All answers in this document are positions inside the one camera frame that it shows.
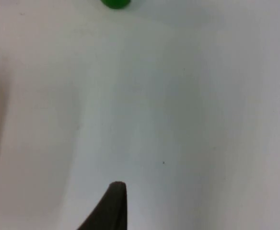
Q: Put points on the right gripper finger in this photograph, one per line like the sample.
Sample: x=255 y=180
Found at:
x=113 y=208

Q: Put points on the green ball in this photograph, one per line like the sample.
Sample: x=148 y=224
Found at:
x=116 y=3

